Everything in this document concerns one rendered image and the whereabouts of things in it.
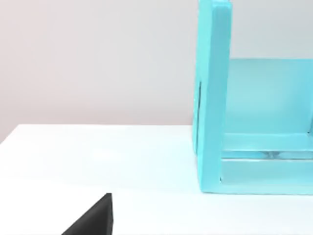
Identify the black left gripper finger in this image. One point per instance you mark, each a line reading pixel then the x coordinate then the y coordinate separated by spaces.
pixel 99 218

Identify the light blue rack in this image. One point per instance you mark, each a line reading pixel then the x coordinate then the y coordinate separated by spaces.
pixel 256 127

